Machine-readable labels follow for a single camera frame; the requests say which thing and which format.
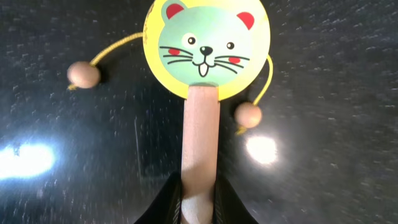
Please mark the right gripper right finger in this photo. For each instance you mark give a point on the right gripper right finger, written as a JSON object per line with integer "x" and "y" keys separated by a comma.
{"x": 230, "y": 205}

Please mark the yellow rattle drum toy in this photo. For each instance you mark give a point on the yellow rattle drum toy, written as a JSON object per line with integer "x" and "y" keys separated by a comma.
{"x": 200, "y": 62}

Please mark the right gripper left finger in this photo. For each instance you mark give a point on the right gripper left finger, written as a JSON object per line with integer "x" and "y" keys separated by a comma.
{"x": 164, "y": 205}

